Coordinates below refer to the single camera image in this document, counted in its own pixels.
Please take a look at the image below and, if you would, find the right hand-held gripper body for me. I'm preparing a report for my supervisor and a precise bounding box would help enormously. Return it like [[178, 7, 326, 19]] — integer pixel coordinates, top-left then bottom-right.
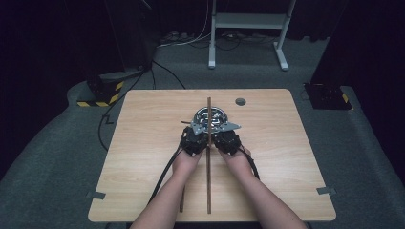
[[212, 121, 242, 156]]

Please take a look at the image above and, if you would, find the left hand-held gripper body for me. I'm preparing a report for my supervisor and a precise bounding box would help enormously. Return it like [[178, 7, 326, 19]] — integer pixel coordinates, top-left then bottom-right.
[[182, 121, 209, 156]]

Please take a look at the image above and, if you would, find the shiny metal bowl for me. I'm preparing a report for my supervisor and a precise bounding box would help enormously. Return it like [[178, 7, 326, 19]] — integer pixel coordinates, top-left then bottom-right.
[[193, 106, 229, 135]]

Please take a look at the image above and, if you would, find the person's right hand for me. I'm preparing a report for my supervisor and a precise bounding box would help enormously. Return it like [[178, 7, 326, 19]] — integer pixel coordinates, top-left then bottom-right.
[[217, 146, 253, 179]]

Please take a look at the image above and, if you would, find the person's left hand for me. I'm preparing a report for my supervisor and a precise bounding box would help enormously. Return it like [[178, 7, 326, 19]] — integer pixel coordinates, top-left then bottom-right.
[[171, 148, 205, 179]]

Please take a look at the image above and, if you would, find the black yellow striped stand base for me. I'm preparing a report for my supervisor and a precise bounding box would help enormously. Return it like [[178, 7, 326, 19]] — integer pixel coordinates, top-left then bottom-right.
[[76, 74, 125, 108]]

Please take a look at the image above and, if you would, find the white metal stand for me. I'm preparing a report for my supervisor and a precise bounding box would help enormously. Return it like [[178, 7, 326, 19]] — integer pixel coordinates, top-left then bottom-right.
[[207, 0, 297, 72]]

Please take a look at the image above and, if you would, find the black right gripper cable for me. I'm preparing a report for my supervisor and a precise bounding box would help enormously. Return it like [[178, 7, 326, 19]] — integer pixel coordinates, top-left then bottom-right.
[[238, 143, 261, 181]]

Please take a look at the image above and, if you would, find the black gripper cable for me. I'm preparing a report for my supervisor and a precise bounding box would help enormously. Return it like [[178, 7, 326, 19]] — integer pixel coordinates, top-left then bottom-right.
[[147, 127, 188, 205], [238, 143, 261, 181]]

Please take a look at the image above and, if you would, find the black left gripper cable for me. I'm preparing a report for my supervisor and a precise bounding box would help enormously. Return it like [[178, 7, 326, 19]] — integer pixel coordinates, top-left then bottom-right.
[[147, 127, 188, 205]]

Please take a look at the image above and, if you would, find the black floor cable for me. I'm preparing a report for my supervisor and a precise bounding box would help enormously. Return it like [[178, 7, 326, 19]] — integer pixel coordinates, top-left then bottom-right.
[[97, 59, 187, 152]]

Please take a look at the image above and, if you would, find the bundle of black floor cables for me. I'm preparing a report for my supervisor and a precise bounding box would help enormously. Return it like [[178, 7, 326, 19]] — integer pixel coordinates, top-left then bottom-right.
[[185, 31, 280, 52]]

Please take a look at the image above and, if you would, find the white floor cable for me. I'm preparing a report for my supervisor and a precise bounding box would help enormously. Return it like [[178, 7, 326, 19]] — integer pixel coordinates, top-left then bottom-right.
[[157, 0, 214, 50]]

